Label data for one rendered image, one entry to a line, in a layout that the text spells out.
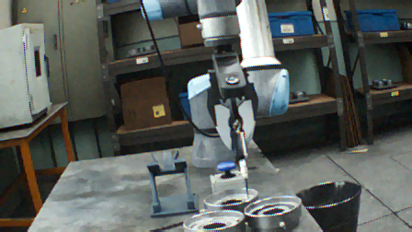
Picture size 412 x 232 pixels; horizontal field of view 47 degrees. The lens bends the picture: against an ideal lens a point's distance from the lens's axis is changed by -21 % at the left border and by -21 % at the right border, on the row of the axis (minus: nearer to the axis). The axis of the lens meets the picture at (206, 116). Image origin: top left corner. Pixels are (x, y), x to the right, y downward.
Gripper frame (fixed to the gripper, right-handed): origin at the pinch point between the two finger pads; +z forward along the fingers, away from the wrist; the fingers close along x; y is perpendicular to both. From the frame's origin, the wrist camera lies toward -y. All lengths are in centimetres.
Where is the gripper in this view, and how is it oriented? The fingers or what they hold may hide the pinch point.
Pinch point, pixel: (238, 143)
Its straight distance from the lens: 112.1
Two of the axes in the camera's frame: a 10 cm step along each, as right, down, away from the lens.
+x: -9.9, 1.5, -0.1
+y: -0.3, -1.5, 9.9
